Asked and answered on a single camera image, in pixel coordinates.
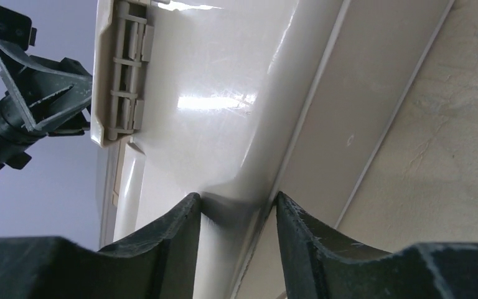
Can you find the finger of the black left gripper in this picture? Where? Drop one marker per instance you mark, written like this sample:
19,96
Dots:
50,95

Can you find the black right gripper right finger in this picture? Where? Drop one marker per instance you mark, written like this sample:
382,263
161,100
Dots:
320,262

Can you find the beige translucent tool box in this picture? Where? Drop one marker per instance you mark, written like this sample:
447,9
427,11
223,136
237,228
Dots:
240,100

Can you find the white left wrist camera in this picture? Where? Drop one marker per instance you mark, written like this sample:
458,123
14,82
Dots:
17,28

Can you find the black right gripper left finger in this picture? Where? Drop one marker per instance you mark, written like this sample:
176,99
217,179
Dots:
156,261

